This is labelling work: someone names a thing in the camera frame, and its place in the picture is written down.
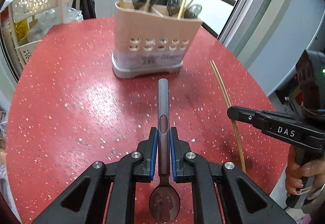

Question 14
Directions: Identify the long wooden chopstick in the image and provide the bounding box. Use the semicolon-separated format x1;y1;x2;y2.
209;60;247;173

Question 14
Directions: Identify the dark grey handled spoon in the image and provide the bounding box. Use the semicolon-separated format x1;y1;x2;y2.
183;4;202;19

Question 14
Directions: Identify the black handled spoon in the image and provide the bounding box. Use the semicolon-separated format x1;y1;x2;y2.
166;0;181;16

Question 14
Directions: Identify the person's right hand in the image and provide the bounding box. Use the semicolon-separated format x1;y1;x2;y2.
285;145;325;195

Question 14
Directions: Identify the beige utensil holder caddy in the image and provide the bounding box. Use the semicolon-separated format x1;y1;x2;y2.
111;1;203;79

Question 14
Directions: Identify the black cloth hanging on cart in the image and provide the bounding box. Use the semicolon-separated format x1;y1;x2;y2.
79;0;96;20

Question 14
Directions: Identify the beige plastic storage cart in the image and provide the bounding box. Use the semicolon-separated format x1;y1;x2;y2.
1;0;83;69

